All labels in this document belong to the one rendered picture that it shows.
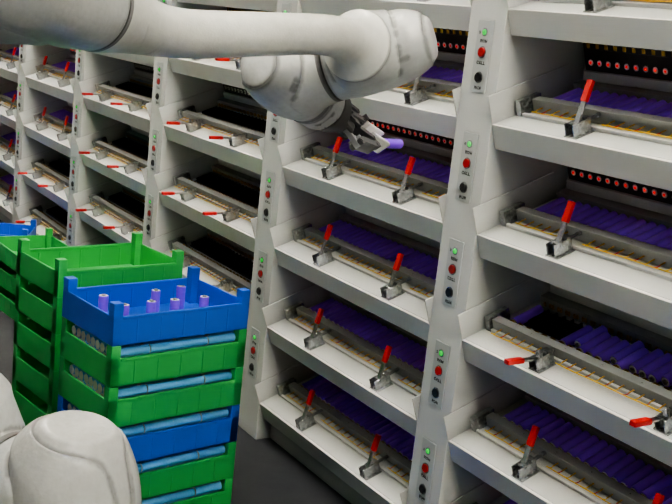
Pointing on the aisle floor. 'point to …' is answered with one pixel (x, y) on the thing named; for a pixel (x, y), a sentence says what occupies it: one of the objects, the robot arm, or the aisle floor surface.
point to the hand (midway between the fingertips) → (372, 137)
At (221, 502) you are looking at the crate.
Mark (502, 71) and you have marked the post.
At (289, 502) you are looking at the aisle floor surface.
